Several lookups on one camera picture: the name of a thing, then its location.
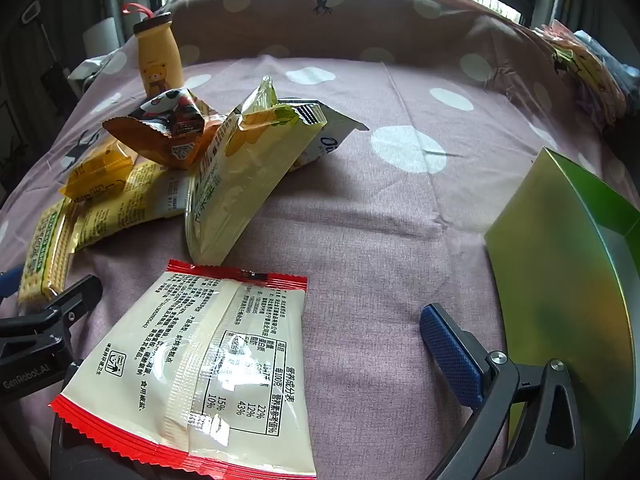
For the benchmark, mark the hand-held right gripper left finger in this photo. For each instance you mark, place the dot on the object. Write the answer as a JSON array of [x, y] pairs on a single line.
[[80, 455]]

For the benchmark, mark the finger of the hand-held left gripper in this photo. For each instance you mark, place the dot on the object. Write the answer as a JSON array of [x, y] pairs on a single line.
[[60, 310], [10, 279]]

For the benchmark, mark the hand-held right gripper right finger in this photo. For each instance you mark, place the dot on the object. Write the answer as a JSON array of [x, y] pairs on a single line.
[[450, 355]]

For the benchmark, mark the green-label cracker packet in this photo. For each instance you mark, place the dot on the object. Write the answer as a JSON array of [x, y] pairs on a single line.
[[42, 260]]

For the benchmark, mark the green cardboard box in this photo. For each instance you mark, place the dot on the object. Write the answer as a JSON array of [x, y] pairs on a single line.
[[550, 270]]

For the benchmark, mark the red-edged white snack packet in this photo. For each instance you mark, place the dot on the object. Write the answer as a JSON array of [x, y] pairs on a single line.
[[200, 360]]

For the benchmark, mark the orange-brown snack packet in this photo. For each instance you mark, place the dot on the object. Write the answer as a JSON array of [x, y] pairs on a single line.
[[165, 145]]

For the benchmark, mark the long yellow snack packet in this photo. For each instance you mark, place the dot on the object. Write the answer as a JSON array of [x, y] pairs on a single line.
[[130, 200]]

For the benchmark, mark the pink polka-dot bedsheet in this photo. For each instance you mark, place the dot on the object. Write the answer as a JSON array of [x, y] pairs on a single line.
[[375, 240]]

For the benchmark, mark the small orange snack packet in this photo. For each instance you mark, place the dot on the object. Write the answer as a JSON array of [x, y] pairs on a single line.
[[97, 170]]

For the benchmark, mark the pale yellow chip bag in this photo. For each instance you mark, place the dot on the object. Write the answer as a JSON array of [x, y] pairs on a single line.
[[235, 185]]

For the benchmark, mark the grey crumpled cloth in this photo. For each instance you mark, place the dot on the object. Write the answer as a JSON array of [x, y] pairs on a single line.
[[92, 72]]

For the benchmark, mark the white cylindrical object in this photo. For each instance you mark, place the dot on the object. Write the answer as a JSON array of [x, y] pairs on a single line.
[[100, 35]]

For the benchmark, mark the yellow bottle with brown cap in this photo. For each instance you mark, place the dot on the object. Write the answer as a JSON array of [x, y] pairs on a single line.
[[157, 60]]

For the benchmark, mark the stack of folded clothes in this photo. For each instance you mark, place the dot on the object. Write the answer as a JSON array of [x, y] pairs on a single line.
[[585, 65]]

